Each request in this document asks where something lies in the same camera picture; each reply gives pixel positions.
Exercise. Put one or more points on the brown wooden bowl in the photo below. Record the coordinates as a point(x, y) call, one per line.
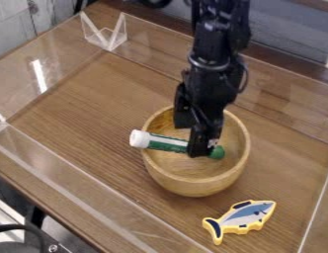
point(199, 177)

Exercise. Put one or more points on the clear acrylic tray wall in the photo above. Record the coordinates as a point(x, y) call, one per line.
point(100, 215)

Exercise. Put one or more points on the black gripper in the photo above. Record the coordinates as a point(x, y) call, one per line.
point(202, 96)

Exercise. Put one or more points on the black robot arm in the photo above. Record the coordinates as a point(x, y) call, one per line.
point(221, 33)

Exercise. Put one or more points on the green white marker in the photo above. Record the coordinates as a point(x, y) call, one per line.
point(147, 140)

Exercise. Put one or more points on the yellow blue fish toy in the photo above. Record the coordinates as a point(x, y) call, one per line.
point(245, 216)

